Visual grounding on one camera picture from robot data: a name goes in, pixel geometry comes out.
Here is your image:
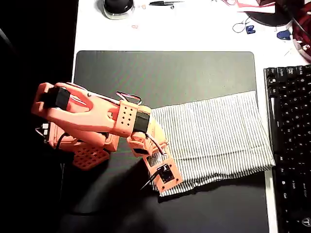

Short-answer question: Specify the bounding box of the black pen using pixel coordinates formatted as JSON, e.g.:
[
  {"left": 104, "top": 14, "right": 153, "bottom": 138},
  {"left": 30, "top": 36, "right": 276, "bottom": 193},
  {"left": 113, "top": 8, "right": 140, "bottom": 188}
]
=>
[{"left": 148, "top": 0, "right": 185, "bottom": 10}]

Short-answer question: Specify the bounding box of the black silver computer mouse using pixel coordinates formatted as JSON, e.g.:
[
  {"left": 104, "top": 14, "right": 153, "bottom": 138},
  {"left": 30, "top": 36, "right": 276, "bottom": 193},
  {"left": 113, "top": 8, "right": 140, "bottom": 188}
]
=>
[{"left": 102, "top": 0, "right": 136, "bottom": 20}]

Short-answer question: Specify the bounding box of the black keyboard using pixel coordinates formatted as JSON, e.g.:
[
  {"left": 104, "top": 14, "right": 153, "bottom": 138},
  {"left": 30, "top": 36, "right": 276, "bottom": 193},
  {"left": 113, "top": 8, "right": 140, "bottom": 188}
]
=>
[{"left": 263, "top": 64, "right": 311, "bottom": 233}]

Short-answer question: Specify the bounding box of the white wrist servo wire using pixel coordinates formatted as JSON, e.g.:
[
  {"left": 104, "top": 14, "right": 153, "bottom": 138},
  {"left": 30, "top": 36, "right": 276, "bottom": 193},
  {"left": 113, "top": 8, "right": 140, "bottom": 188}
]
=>
[{"left": 145, "top": 132, "right": 169, "bottom": 156}]

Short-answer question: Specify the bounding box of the thin grey base cable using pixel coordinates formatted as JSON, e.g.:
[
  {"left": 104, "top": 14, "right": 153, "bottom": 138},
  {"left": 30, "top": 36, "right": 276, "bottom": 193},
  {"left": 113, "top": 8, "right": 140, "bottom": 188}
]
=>
[{"left": 59, "top": 162, "right": 65, "bottom": 207}]

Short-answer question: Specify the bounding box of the rounded blue plastic part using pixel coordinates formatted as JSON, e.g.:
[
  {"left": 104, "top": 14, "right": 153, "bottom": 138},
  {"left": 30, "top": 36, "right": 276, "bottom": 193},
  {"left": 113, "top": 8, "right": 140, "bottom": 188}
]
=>
[{"left": 276, "top": 30, "right": 292, "bottom": 41}]

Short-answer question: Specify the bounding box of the striped grey cloth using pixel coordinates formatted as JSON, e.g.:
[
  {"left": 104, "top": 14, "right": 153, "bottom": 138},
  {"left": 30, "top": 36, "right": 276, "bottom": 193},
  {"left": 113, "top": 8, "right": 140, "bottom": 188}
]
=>
[{"left": 149, "top": 91, "right": 276, "bottom": 197}]

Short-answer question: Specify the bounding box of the white red servo wire loop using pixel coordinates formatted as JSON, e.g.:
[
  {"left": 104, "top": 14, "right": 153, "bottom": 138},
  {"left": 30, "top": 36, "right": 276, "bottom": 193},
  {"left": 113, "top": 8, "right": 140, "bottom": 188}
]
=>
[{"left": 116, "top": 91, "right": 143, "bottom": 106}]

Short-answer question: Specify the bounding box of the red black patterned object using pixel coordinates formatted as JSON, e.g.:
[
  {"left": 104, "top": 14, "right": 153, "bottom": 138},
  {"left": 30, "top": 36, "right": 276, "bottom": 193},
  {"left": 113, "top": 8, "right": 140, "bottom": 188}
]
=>
[{"left": 290, "top": 0, "right": 311, "bottom": 63}]

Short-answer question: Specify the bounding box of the orange mount with camera board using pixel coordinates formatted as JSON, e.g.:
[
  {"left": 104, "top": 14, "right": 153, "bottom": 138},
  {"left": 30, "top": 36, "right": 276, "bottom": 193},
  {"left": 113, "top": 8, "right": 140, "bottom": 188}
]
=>
[{"left": 145, "top": 155, "right": 183, "bottom": 194}]

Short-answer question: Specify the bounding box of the black camera cable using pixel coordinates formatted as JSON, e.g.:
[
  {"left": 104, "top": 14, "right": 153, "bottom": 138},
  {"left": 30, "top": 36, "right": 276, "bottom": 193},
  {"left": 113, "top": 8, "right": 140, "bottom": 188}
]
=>
[{"left": 139, "top": 168, "right": 164, "bottom": 191}]

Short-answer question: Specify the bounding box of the pink paper sheet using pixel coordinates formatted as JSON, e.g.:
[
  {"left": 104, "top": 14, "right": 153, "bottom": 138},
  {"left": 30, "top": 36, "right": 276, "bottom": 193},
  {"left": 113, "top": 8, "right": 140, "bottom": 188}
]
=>
[{"left": 237, "top": 0, "right": 276, "bottom": 14}]

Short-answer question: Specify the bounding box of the thin black wire loop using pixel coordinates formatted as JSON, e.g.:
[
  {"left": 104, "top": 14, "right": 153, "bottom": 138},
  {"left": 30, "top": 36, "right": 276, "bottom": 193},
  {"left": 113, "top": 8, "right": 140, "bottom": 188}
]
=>
[{"left": 232, "top": 17, "right": 251, "bottom": 33}]

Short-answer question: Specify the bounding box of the black round lamp base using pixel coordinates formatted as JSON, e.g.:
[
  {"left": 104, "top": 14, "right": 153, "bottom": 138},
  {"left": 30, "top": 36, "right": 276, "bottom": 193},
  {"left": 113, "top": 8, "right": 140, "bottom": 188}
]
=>
[{"left": 245, "top": 9, "right": 292, "bottom": 27}]

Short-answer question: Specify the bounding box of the black desk mat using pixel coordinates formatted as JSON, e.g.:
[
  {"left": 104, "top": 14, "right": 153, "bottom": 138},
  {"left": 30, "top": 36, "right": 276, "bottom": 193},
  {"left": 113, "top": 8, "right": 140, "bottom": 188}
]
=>
[{"left": 57, "top": 50, "right": 270, "bottom": 233}]

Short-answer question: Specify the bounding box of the orange perforated base plate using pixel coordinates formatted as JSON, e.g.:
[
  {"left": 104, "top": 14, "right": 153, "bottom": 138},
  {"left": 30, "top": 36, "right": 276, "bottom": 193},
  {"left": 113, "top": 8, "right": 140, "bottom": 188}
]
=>
[{"left": 72, "top": 145, "right": 110, "bottom": 171}]

